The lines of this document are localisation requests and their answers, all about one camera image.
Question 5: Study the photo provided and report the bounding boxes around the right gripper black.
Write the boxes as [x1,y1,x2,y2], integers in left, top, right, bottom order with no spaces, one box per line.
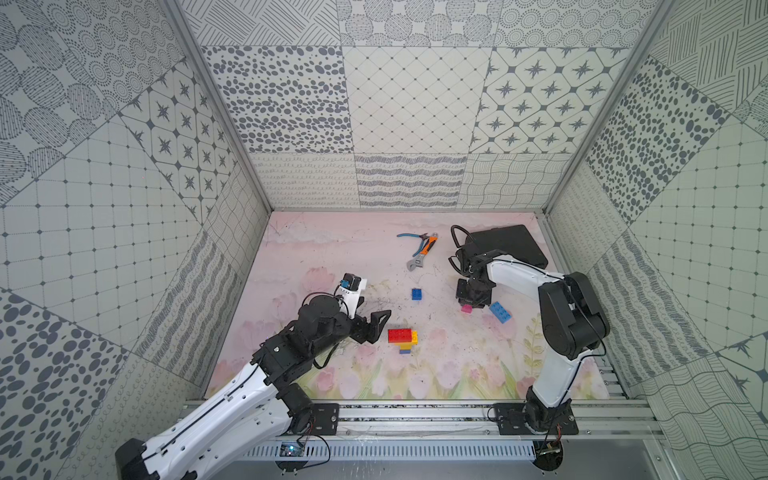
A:
[455,277,492,309]

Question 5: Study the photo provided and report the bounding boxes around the red lego brick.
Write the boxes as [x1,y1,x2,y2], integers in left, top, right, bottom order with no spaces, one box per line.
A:
[387,328,412,344]

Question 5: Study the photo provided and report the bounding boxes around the yellow long lego brick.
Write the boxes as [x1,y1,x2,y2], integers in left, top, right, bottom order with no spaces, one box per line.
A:
[398,330,419,351]

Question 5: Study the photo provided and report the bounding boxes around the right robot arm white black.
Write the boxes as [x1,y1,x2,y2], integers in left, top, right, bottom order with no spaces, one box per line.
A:
[449,225,610,432]

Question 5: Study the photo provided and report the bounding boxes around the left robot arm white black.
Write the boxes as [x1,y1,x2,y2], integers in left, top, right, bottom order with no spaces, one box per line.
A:
[115,294,392,479]

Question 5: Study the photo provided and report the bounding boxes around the light blue lego brick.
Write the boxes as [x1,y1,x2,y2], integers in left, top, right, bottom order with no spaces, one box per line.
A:
[489,302,512,324]

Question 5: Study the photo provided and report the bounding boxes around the pink floral table mat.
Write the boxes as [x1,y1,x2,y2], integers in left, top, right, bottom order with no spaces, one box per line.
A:
[203,211,611,402]

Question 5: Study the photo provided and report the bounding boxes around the black plastic tool case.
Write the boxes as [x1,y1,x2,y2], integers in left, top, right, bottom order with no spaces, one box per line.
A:
[463,225,549,269]

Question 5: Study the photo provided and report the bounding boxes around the orange adjustable wrench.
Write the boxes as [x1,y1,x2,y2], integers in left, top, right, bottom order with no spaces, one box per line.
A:
[406,233,438,271]

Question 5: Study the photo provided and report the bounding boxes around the left controller board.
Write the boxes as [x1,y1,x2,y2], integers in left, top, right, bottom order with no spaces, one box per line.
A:
[275,442,308,472]

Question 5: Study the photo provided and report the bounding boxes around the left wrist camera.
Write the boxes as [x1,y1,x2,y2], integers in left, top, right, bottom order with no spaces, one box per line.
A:
[337,273,367,318]

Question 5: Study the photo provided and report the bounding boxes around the blue handled pliers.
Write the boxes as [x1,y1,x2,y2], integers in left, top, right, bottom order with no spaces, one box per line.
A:
[396,233,430,240]

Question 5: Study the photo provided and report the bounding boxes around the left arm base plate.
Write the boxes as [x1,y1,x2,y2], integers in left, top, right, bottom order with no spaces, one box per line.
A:
[291,403,340,436]

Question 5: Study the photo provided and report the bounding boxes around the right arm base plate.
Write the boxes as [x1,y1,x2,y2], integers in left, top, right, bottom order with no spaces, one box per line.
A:
[489,402,579,436]

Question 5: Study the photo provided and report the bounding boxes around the aluminium rail frame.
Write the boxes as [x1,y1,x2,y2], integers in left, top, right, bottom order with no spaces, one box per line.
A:
[323,399,665,442]

